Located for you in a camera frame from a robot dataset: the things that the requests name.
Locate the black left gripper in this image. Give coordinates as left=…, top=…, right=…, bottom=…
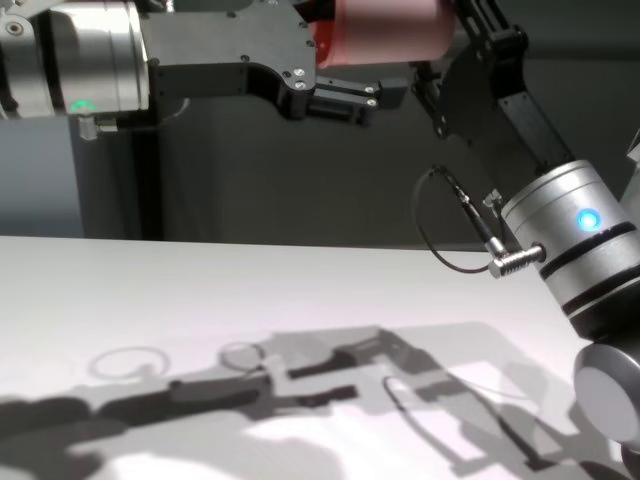
left=139, top=0, right=409, bottom=127

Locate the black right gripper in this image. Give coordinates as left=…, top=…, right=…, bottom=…
left=409, top=0, right=576, bottom=199

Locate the pink plastic cup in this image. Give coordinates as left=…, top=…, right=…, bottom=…
left=313, top=0, right=459, bottom=69

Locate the silver right camera bracket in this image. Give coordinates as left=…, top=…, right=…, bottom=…
left=622, top=127, right=640, bottom=201

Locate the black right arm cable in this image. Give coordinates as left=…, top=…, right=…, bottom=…
left=410, top=164, right=547, bottom=279

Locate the dark vertical post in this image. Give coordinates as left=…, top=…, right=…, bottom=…
left=130, top=122, right=165, bottom=240

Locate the left arm cable with connector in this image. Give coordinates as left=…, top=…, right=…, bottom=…
left=77, top=97, right=192, bottom=144

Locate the grey vertical partition frame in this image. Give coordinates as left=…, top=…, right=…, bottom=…
left=69, top=117, right=137, bottom=239

